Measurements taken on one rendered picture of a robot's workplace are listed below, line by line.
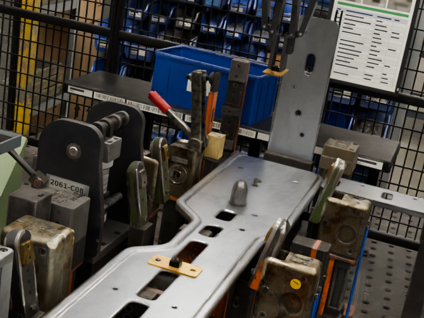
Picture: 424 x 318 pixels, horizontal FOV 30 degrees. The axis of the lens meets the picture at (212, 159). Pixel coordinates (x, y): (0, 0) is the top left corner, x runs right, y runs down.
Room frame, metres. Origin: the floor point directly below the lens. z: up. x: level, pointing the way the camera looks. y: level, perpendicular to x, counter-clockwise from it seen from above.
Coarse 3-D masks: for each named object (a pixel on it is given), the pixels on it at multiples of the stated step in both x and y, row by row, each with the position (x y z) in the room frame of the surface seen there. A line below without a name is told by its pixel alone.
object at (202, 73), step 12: (192, 72) 1.62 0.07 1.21; (204, 72) 1.64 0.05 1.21; (192, 84) 1.62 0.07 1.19; (204, 84) 1.64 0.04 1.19; (192, 96) 1.62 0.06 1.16; (204, 96) 1.64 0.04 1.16; (192, 108) 1.62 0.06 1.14; (204, 108) 1.64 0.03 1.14; (192, 120) 1.62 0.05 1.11; (204, 120) 1.64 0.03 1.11; (192, 132) 1.61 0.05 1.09; (204, 132) 1.64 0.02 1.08; (204, 144) 1.64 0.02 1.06
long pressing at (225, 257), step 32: (256, 160) 1.76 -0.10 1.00; (192, 192) 1.48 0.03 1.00; (224, 192) 1.51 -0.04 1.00; (256, 192) 1.55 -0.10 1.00; (288, 192) 1.58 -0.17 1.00; (192, 224) 1.32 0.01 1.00; (224, 224) 1.35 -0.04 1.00; (256, 224) 1.38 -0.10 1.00; (128, 256) 1.15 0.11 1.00; (224, 256) 1.21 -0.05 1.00; (96, 288) 1.03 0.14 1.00; (128, 288) 1.05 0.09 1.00; (192, 288) 1.08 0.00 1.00; (224, 288) 1.10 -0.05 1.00
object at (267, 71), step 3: (273, 66) 1.59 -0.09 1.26; (276, 66) 1.60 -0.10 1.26; (279, 66) 1.60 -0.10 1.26; (267, 69) 1.59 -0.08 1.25; (270, 69) 1.60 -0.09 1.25; (273, 69) 1.59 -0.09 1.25; (276, 69) 1.59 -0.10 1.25; (285, 69) 1.62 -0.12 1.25; (288, 69) 1.63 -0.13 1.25; (264, 72) 1.56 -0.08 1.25; (267, 72) 1.57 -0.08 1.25; (270, 72) 1.57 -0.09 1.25; (273, 72) 1.58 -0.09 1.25; (276, 72) 1.58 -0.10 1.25; (279, 72) 1.59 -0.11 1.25; (282, 72) 1.59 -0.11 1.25; (285, 72) 1.60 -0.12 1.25; (273, 75) 1.55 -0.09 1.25; (276, 75) 1.55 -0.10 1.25; (279, 75) 1.55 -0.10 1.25; (282, 75) 1.57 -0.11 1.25
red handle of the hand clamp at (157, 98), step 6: (150, 96) 1.65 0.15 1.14; (156, 96) 1.65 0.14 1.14; (156, 102) 1.65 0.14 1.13; (162, 102) 1.65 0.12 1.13; (162, 108) 1.64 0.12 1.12; (168, 108) 1.64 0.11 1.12; (168, 114) 1.64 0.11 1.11; (174, 114) 1.64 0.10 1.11; (174, 120) 1.64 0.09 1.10; (180, 120) 1.64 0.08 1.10; (180, 126) 1.63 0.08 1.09; (186, 126) 1.64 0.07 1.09; (186, 132) 1.63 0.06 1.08
